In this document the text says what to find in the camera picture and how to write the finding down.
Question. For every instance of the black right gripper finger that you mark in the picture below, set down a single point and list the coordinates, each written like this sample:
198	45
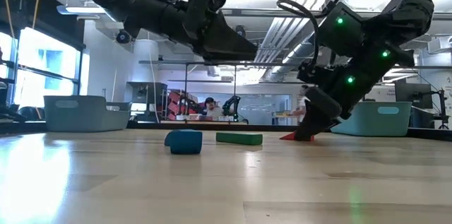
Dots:
318	118

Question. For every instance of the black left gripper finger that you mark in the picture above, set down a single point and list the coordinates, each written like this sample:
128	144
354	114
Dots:
226	40
229	57

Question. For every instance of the red wedge block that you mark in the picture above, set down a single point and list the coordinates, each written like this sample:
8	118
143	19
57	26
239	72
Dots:
287	137

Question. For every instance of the long green block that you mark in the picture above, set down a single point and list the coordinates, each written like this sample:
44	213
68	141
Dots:
240	138

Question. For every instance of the small blue cube block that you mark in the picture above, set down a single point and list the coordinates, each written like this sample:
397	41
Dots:
187	142

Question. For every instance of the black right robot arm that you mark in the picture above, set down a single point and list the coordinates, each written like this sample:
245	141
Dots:
413	12

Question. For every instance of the background black robot arm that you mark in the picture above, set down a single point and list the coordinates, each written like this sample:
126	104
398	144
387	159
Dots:
233	104
190	103

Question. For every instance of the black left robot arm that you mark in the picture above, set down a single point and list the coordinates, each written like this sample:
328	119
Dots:
148	8

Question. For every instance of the round black ceiling fixture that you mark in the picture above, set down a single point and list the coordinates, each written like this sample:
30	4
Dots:
240	31
123	36

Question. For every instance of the person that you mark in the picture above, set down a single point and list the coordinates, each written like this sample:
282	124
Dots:
301	105
212	109

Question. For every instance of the teal plastic bin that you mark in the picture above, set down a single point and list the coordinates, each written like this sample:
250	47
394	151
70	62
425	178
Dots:
378	121

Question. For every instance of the black computer monitor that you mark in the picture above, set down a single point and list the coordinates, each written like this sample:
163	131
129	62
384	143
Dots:
413	93

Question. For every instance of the stack of red bins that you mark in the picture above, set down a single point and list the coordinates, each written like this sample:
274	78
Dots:
173	104

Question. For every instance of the black equipment cabinet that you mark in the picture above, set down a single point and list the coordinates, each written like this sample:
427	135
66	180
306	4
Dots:
146	91

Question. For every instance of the grey plastic bin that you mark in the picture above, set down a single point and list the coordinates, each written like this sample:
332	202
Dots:
81	116

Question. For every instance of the background black gantry frame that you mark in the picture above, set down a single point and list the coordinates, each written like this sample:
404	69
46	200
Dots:
186	89

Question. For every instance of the silver ventilation duct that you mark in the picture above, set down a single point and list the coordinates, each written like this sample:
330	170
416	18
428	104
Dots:
282	40

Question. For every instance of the black aluminium table frame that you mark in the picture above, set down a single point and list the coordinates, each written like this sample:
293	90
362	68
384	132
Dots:
21	127

